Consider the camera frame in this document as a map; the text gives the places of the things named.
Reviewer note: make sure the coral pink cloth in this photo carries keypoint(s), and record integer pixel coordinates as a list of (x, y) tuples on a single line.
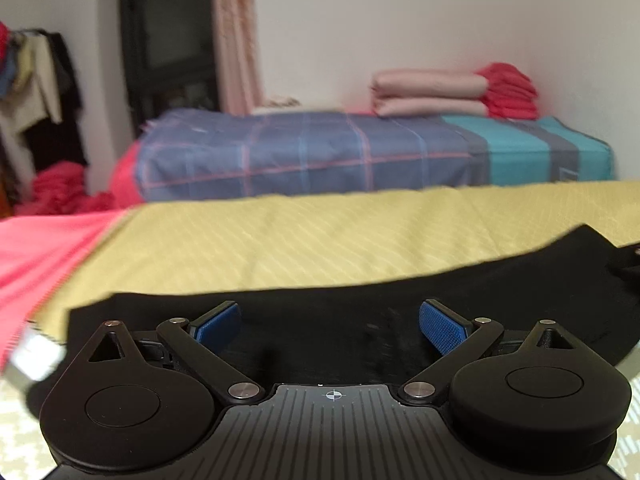
[(40, 260)]

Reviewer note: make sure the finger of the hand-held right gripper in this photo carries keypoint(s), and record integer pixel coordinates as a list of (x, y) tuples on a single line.
[(629, 262)]

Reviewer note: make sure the yellow blanket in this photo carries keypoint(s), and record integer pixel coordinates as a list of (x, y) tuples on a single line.
[(300, 240)]

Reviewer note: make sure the pink curtain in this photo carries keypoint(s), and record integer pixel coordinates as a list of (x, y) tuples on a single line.
[(237, 35)]

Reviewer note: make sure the blue hanging garment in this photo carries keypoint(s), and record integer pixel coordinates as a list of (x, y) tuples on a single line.
[(7, 72)]

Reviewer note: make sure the folded red blanket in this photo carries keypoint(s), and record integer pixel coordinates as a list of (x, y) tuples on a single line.
[(510, 92)]

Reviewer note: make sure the blue plaid bed sheet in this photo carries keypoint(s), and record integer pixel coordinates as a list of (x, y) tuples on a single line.
[(300, 157)]

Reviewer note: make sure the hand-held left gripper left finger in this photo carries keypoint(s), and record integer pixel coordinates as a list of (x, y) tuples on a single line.
[(217, 322)]

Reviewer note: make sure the black hanging garment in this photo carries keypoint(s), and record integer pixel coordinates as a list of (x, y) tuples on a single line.
[(67, 90)]

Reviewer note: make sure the white patterned bed sheet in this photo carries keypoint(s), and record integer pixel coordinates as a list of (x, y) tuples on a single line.
[(20, 425)]

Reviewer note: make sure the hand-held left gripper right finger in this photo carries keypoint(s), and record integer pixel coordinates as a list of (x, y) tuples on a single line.
[(442, 327)]

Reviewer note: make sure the black pants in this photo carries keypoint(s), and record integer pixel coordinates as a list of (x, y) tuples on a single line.
[(325, 320)]

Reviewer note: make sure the red cloth pile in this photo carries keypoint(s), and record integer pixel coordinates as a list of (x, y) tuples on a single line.
[(60, 190)]

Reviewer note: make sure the cream hanging garment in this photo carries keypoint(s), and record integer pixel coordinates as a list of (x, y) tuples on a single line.
[(35, 90)]

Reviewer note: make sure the white cloth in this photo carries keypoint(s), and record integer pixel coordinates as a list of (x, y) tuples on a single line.
[(295, 106)]

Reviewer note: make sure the folded pink blanket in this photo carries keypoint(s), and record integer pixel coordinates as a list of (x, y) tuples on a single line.
[(425, 82), (430, 107)]

